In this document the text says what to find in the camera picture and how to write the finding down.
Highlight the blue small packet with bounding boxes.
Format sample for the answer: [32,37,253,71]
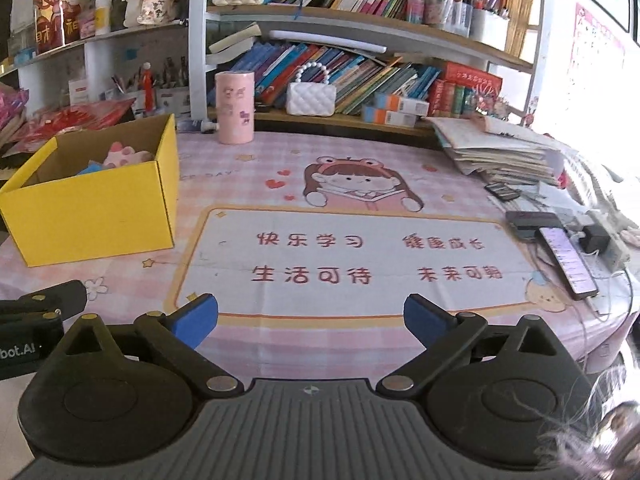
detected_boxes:
[78,162,105,176]

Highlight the pink plush pig toy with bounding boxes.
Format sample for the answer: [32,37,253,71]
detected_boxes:
[102,142,154,169]

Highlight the yellow cardboard box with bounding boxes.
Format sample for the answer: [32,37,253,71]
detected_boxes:
[1,115,180,266]

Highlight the black flat device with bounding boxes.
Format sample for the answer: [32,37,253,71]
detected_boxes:
[506,210,563,232]

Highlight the smartphone lit screen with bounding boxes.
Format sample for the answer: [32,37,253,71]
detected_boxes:
[537,226,599,300]

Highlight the pink cartoon tablecloth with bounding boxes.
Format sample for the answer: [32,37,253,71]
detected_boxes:
[1,133,639,378]

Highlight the white power strip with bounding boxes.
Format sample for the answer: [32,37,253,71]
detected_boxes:
[566,200,639,273]

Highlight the stack of papers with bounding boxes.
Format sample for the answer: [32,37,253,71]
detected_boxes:
[427,115,568,186]

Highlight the red paper sheet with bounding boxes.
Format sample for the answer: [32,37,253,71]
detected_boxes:
[4,99,134,157]

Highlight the pink wrapped bouquet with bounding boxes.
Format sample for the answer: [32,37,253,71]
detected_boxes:
[0,84,29,146]

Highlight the red figurine bottle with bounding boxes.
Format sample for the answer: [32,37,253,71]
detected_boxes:
[140,62,154,115]

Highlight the white pen holder box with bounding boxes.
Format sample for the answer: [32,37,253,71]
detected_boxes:
[101,87,191,116]

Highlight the orange white box lower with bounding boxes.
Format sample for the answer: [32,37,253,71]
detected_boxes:
[361,106,418,128]

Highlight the orange white box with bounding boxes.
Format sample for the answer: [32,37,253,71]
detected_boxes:
[361,106,418,128]
[374,92,430,117]

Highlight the orange white box upper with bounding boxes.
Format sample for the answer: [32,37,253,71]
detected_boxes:
[374,92,430,117]

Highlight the pink cylindrical tin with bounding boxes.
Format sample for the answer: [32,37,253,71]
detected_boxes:
[215,70,255,145]

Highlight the red thick dictionary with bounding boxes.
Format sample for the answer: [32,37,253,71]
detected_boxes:
[440,61,502,96]

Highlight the white quilted pearl handbag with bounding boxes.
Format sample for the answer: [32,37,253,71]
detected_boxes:
[285,62,337,117]

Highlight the white bookshelf unit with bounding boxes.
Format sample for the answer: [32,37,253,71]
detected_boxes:
[1,0,536,119]

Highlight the red gift bag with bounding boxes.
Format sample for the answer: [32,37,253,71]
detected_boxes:
[32,0,81,54]

